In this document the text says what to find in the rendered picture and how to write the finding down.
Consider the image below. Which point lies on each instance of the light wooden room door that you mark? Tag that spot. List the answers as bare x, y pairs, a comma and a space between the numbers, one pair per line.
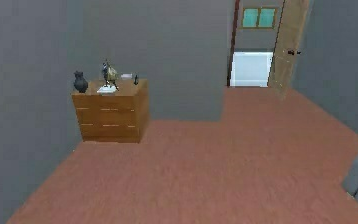
288, 46

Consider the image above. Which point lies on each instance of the brown wooden chest of drawers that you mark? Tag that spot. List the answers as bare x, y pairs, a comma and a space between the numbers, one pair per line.
112, 115

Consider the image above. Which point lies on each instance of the figurine on white base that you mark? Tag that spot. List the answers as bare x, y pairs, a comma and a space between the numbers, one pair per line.
109, 77

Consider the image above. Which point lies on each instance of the dark grey vase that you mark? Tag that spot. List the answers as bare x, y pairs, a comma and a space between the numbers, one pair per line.
80, 82

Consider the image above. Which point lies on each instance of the wooden framed green window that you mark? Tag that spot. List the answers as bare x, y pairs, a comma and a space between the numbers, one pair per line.
259, 17

